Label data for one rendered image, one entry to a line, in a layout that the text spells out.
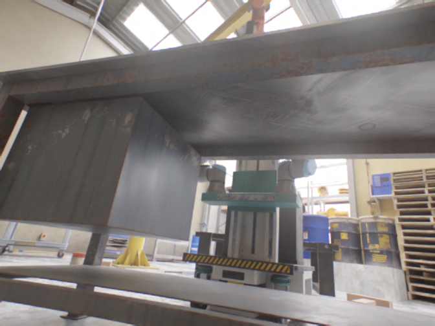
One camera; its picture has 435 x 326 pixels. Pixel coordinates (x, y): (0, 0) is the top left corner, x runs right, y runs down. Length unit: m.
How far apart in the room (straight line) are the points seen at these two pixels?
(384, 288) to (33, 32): 9.75
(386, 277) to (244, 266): 3.75
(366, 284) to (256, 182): 3.59
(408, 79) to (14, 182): 1.27
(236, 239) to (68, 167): 1.25
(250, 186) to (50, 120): 1.28
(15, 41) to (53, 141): 8.07
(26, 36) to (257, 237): 8.36
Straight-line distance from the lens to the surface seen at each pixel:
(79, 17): 9.97
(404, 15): 0.75
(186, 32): 9.02
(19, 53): 8.96
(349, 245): 5.85
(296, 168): 1.64
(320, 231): 5.67
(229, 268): 1.58
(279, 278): 1.57
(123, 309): 0.67
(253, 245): 1.90
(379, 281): 5.11
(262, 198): 1.67
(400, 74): 0.91
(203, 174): 1.92
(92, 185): 0.88
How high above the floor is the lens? 0.32
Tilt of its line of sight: 21 degrees up
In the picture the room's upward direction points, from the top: 6 degrees clockwise
